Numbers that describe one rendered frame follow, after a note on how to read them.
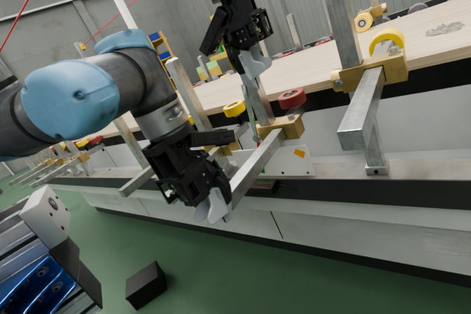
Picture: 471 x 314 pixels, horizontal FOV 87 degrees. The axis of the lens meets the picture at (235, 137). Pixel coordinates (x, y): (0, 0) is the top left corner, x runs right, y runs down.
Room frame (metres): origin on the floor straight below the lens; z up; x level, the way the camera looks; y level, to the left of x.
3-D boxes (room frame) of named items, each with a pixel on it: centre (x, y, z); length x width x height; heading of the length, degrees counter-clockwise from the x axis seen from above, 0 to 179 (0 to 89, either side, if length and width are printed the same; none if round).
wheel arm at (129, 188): (0.94, 0.28, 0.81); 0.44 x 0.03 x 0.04; 138
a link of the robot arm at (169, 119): (0.40, 0.09, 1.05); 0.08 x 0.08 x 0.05
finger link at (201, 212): (0.41, 0.11, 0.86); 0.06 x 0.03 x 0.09; 138
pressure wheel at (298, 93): (0.73, -0.21, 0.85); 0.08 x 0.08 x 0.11
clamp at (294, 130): (0.66, -0.12, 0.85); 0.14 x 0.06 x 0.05; 48
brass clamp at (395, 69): (0.49, -0.30, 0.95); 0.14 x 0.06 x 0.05; 48
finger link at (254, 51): (0.57, -0.12, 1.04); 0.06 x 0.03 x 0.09; 48
